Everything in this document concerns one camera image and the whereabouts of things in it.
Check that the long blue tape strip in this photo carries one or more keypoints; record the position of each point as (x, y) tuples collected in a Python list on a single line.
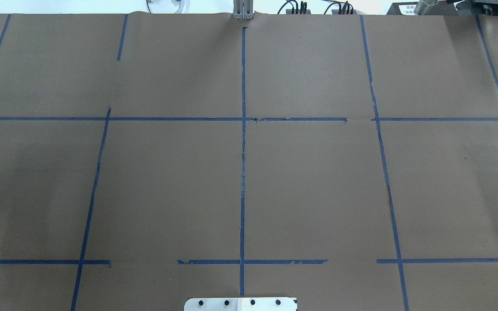
[(242, 229)]

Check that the brown paper table cover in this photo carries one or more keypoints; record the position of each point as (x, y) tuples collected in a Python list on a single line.
[(395, 209)]

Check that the orange black connector box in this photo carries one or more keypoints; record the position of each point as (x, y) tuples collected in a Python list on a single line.
[(295, 7)]

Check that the crossing blue tape strip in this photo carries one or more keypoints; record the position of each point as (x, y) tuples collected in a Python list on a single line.
[(332, 119)]

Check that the aluminium profile post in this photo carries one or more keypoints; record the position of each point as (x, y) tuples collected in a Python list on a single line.
[(243, 9)]

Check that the metal bracket plate with screws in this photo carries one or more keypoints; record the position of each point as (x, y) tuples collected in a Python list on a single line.
[(242, 304)]

